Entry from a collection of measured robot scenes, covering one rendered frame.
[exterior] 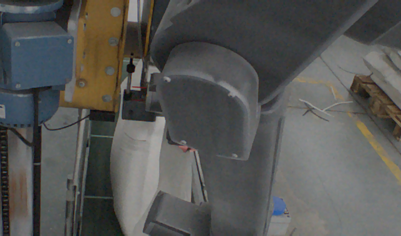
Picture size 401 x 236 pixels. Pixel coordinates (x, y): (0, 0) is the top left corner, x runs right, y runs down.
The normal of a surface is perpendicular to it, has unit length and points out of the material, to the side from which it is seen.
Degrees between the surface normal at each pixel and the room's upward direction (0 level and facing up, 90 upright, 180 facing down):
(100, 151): 0
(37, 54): 90
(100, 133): 0
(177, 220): 36
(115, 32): 90
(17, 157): 90
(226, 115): 124
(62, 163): 0
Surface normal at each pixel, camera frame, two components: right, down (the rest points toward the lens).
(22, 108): 0.34, 0.55
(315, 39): -0.31, 0.85
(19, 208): 0.14, 0.52
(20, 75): 0.54, 0.51
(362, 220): 0.18, -0.85
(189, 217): 0.22, -0.38
